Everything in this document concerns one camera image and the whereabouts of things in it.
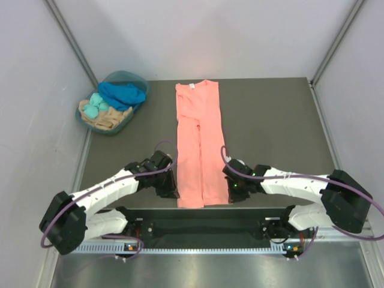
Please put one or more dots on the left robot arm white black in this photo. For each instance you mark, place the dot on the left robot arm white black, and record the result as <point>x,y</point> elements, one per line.
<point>73,218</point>

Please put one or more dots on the left aluminium frame post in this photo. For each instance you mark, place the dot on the left aluminium frame post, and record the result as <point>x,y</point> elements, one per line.
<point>71,40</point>

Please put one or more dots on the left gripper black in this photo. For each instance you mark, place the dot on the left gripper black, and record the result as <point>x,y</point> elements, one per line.
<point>170,191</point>

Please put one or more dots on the pink t shirt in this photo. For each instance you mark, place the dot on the pink t shirt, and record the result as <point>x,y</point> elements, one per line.
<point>200,179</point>

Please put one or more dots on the light turquoise t shirt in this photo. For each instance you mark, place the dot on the light turquoise t shirt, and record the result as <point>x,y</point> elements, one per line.
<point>94,106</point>

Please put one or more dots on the grey slotted cable duct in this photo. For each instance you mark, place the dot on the grey slotted cable duct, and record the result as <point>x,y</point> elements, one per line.
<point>130,247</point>

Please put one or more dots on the teal laundry basket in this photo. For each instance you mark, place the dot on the teal laundry basket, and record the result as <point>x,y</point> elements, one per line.
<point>119,78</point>

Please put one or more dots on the blue t shirt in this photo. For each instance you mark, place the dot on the blue t shirt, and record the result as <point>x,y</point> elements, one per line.
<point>121,97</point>

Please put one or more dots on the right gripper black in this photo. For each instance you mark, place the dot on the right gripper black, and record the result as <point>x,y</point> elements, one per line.
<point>233,197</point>

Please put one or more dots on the right aluminium frame post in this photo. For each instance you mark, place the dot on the right aluminium frame post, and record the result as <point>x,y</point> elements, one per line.
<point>337,41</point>

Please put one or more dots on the beige t shirt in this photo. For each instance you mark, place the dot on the beige t shirt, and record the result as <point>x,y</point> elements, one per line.
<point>105,120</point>

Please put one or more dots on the aluminium frame post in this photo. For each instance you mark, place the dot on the aluminium frame post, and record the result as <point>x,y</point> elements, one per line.
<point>337,41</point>
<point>71,40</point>

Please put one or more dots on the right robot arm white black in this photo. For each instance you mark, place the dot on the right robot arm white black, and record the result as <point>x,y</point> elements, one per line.
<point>334,200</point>

